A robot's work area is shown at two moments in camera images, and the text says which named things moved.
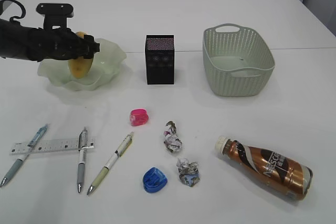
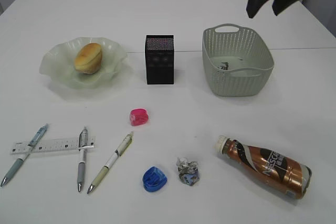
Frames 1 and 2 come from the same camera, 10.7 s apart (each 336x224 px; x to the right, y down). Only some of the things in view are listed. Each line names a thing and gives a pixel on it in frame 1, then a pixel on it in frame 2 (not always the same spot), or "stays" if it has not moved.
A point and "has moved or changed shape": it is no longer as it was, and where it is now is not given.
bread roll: (80, 68) has moved or changed shape
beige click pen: (123, 146) stays
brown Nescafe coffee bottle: (281, 173) stays
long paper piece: (171, 140) to (223, 65)
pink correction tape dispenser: (138, 116) stays
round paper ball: (188, 171) stays
